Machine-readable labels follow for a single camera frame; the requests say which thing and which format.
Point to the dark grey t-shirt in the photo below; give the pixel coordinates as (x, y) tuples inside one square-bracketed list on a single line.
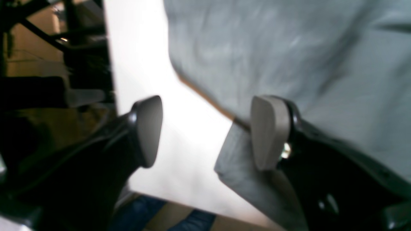
[(344, 63)]

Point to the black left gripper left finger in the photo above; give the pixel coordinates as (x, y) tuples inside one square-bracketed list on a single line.
[(77, 188)]

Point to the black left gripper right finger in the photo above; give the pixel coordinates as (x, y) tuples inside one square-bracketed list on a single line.
[(338, 187)]

